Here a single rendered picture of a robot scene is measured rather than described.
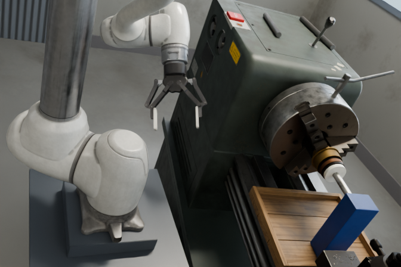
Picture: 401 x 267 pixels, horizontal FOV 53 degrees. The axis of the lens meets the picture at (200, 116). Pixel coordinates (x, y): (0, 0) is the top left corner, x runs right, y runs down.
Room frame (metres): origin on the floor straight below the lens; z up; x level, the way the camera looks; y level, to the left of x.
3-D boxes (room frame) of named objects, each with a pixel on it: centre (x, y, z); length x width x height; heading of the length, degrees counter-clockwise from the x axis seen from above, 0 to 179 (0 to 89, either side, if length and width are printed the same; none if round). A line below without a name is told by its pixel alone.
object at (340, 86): (1.22, -0.38, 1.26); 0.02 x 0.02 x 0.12
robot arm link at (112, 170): (0.83, 0.17, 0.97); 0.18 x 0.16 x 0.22; 89
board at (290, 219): (0.98, -0.47, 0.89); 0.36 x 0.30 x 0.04; 113
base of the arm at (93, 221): (0.81, 0.15, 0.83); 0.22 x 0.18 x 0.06; 31
